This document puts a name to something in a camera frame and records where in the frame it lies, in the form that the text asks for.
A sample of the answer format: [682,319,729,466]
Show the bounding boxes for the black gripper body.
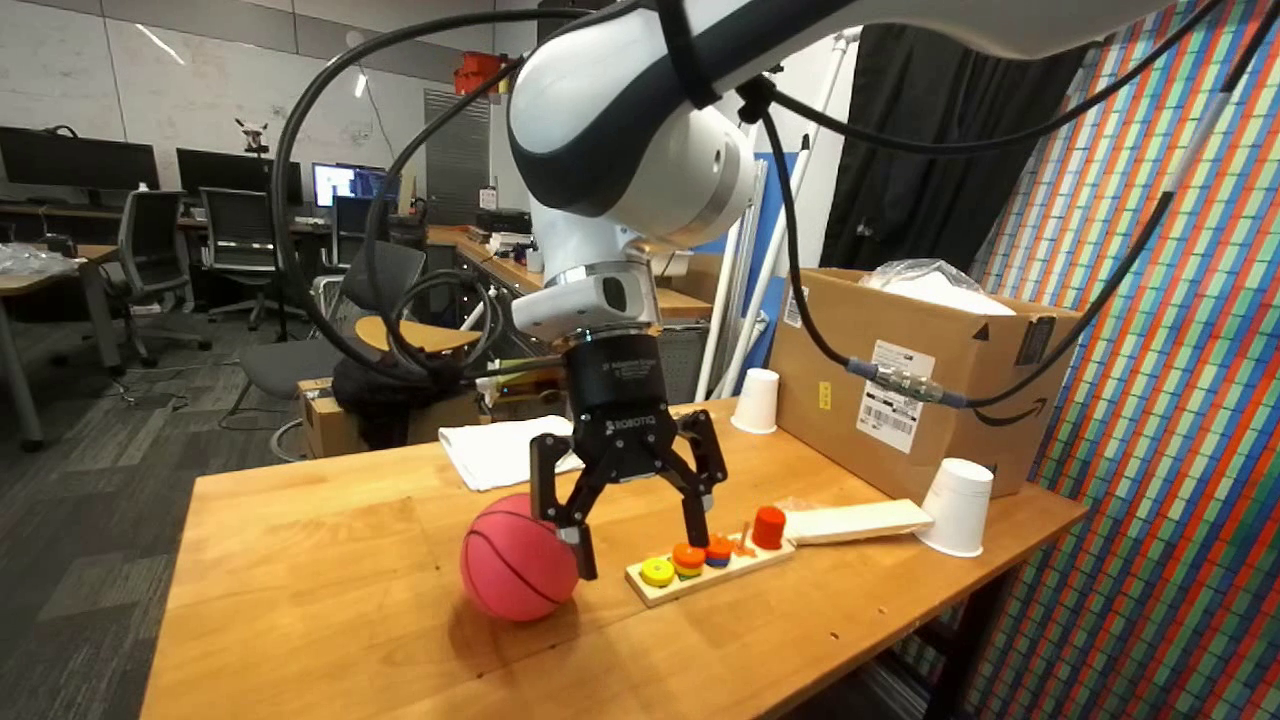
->
[556,334,688,492]

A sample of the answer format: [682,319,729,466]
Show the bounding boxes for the pink basketball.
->
[459,492,585,630]

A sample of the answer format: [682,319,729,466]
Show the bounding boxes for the white folded towel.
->
[435,413,592,496]

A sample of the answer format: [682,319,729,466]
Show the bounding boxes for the white paper cup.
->
[918,457,1002,559]
[729,366,786,439]

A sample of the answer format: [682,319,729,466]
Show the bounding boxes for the tall red peg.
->
[748,501,787,553]

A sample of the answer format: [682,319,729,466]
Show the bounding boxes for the white wooden plank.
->
[781,496,938,553]

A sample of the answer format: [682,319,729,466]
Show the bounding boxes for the black bag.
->
[330,341,480,451]

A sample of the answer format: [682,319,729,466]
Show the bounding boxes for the small cardboard box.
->
[293,377,494,462]

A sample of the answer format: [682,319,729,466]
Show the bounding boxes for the grey chair with wooden tablet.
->
[236,236,488,404]

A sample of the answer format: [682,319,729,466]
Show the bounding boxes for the large cardboard box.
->
[773,265,1090,503]

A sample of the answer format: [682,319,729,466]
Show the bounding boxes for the white plastic bag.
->
[855,257,1021,319]

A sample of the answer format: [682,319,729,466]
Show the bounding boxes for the grey metal panel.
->
[422,90,494,226]

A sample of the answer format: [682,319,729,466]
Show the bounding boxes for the monitor with blue screen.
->
[314,162,406,213]

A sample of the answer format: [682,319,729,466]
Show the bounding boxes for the orange box on shelf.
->
[452,54,516,100]

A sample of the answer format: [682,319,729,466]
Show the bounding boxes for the black hanging curtain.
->
[816,26,1112,277]

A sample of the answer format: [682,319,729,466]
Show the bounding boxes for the black mesh office chair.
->
[112,185,217,374]
[196,185,314,344]

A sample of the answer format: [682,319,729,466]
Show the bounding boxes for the office desk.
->
[0,236,129,451]

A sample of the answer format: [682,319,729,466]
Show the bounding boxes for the wide black monitor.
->
[0,124,163,213]

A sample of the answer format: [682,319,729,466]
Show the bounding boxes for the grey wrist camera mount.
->
[512,259,665,350]

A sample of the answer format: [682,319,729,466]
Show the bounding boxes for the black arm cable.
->
[270,0,1234,431]

